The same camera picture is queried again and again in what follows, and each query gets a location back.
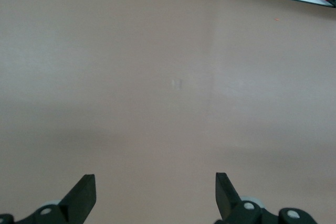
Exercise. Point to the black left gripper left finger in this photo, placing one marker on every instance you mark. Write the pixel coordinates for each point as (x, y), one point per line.
(78, 203)

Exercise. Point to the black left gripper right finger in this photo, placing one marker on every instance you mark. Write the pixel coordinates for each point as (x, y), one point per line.
(227, 203)

